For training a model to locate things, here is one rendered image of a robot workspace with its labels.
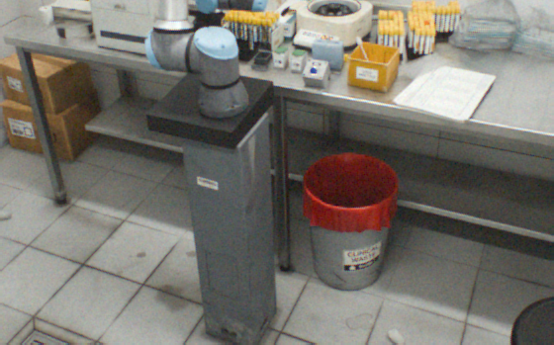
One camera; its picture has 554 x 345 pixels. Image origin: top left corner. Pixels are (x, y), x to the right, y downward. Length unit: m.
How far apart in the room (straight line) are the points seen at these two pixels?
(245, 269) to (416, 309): 0.75
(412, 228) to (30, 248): 1.66
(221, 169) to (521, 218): 1.23
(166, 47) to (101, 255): 1.29
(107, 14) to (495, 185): 1.65
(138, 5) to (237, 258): 0.94
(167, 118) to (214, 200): 0.31
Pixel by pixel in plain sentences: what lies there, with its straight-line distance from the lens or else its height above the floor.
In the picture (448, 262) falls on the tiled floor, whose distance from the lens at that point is 2.79.
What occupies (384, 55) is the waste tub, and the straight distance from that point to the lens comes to 2.18.
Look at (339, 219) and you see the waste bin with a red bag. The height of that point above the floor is 0.39.
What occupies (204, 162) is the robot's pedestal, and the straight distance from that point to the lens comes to 1.94.
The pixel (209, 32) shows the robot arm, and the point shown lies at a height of 1.17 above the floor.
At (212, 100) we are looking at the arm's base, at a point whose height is 0.99.
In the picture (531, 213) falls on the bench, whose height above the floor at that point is 0.27.
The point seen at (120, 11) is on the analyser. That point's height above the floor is 1.04.
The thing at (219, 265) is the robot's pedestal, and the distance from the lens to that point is 2.19.
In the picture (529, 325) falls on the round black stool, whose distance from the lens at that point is 1.73.
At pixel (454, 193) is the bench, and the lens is 2.70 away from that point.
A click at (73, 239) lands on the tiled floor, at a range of 2.99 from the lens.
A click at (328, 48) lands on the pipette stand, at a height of 0.96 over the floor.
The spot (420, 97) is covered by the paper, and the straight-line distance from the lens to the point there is 2.05.
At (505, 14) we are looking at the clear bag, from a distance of 2.41.
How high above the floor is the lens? 1.90
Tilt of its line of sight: 31 degrees down
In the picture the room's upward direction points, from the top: 3 degrees counter-clockwise
